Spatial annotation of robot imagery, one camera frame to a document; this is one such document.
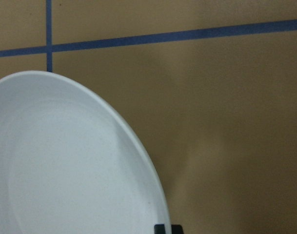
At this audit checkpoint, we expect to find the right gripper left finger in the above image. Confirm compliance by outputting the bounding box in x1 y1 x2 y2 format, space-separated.
154 224 165 234

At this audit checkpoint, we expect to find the blue plate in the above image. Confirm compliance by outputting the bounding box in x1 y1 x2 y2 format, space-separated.
0 71 171 234

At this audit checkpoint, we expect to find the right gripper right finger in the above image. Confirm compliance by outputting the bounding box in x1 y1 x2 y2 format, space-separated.
171 224 184 234

